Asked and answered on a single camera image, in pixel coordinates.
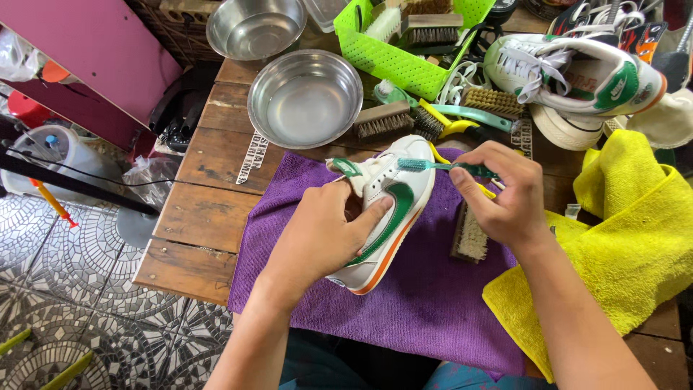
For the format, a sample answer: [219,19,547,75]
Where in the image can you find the person's right hand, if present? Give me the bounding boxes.
[449,140,552,254]

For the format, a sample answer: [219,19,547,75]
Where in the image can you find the person's left hand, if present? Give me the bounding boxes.
[269,180,396,290]

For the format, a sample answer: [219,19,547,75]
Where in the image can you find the white green orange sneaker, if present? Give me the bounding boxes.
[325,134,437,296]

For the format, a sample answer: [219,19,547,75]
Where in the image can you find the teal toothbrush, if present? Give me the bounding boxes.
[397,157,501,181]

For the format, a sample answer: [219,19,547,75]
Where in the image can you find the wooden brush with pale bristles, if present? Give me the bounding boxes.
[449,201,489,264]

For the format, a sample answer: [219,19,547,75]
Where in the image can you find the mint green toothbrush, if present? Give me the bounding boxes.
[431,103,522,134]

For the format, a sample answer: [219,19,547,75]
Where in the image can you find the white sneaker sole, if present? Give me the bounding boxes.
[529,103,605,152]

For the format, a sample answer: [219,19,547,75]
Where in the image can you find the white cut-out sticker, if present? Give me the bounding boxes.
[236,130,270,185]

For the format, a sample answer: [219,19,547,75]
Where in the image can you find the purple microfiber cloth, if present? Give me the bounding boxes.
[227,147,527,381]

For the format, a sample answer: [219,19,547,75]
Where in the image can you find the yellow microfiber cloth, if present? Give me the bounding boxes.
[482,129,693,384]

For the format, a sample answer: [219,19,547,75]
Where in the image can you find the wooden brush with dark bristles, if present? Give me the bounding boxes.
[353,100,415,139]

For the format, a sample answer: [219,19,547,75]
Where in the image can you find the white shoelaces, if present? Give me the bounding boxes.
[436,61,491,106]

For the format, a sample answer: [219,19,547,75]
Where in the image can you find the large steel bowl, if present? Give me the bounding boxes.
[247,49,364,150]

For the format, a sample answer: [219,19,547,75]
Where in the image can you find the person's legs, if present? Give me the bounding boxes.
[279,328,558,390]

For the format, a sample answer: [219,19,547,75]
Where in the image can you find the white green laced sneaker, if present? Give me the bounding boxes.
[483,34,668,117]

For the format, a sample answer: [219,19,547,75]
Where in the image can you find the green round brush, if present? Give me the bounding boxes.
[373,79,419,109]

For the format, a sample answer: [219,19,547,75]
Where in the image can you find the clear plastic bag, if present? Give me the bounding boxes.
[122,155,175,211]

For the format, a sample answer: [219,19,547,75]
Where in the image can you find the cream cloth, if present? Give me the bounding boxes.
[627,88,693,150]

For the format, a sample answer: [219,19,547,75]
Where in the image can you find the green plastic basket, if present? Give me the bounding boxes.
[333,0,496,102]

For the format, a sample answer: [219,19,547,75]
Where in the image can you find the dark bristle brush in basket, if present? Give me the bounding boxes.
[400,13,465,48]

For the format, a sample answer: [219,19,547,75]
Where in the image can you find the black flame print item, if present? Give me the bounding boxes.
[617,22,669,65]

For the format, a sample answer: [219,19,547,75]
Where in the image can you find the small steel bowl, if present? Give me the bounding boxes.
[206,0,308,61]

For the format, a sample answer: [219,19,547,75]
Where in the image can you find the white bristle brush in basket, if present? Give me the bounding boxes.
[364,4,402,43]

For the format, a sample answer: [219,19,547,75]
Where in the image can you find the clear plastic container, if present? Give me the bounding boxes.
[302,0,352,34]

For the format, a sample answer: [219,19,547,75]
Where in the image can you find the clear plastic jug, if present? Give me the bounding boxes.
[0,125,122,205]

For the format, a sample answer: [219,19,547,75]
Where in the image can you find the pink board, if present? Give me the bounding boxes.
[0,0,184,153]

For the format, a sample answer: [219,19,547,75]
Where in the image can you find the red plastic stool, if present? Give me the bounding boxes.
[6,89,52,130]

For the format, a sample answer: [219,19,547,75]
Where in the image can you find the yellow handled wire brush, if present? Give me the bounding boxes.
[414,98,480,142]

